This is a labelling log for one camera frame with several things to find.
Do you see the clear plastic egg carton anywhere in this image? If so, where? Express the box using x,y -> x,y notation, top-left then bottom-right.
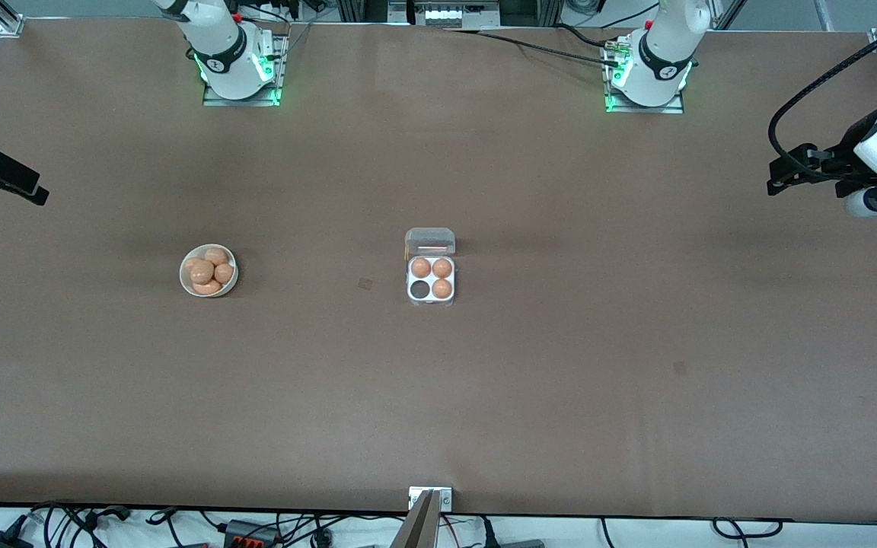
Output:
405,228 -> 458,307

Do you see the black box with orange clips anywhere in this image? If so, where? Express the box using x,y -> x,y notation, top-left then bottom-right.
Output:
224,519 -> 282,548

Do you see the white round bowl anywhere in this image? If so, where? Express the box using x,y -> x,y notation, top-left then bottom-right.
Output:
180,244 -> 239,298

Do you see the thick black left gripper cable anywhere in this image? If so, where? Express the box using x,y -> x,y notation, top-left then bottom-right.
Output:
767,19 -> 877,177

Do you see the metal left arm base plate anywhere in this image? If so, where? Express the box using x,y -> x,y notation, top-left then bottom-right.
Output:
604,34 -> 685,115

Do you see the short black table cable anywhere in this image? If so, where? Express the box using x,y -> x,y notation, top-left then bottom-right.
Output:
555,23 -> 613,49

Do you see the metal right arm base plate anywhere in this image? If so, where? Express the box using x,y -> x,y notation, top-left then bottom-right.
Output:
203,34 -> 289,107

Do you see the long black table cable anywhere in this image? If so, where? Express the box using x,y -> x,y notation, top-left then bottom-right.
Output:
445,29 -> 622,68

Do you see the black cable tangle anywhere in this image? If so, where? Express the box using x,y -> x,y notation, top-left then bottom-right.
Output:
26,501 -> 132,548

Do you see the black looped cable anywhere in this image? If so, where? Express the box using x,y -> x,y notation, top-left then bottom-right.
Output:
713,518 -> 783,540

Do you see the aluminium frame rack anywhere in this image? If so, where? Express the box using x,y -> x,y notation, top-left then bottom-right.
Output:
336,0 -> 563,28

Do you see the silver table edge bracket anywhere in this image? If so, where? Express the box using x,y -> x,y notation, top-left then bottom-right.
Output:
408,487 -> 453,512

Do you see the brown camera mount beam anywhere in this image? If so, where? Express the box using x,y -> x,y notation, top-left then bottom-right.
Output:
389,489 -> 441,548

